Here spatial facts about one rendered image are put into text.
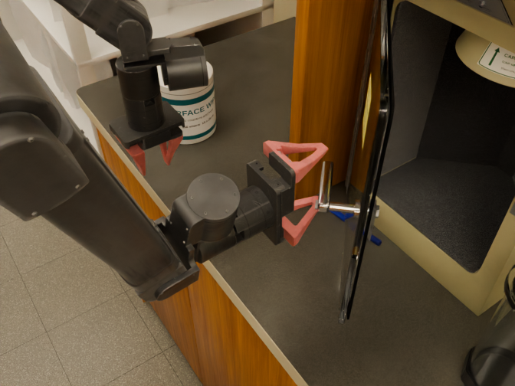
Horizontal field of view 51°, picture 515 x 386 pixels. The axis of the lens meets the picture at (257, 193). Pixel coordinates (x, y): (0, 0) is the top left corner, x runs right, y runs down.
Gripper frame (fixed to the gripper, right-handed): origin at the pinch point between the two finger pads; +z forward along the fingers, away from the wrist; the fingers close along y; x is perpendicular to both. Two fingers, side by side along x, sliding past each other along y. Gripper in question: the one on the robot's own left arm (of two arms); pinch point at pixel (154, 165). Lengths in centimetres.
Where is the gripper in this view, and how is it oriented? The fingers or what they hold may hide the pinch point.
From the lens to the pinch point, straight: 91.2
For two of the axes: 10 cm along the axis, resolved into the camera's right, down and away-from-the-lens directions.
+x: -5.7, -5.8, 5.9
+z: 0.0, 7.1, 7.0
